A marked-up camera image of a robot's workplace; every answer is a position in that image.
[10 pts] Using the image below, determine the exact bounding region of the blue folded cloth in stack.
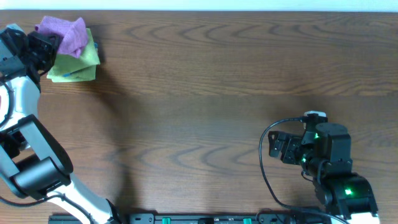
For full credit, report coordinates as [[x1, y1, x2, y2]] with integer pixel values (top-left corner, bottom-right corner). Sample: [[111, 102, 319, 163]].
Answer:
[[61, 42, 100, 82]]

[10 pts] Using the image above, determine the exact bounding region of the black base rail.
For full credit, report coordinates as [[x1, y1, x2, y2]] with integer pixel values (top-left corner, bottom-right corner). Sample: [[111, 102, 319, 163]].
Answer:
[[48, 213, 330, 224]]

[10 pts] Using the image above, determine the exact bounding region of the purple microfiber cloth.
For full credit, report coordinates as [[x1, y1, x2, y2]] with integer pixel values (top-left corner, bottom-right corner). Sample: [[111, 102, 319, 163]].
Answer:
[[35, 16, 88, 58]]

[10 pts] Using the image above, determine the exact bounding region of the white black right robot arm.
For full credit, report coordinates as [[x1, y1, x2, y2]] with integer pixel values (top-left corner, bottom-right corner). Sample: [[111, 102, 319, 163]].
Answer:
[[268, 122, 380, 223]]

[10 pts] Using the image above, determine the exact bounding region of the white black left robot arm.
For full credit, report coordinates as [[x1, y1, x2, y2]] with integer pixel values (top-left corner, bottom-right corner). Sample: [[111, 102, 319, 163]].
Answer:
[[1, 27, 122, 223]]

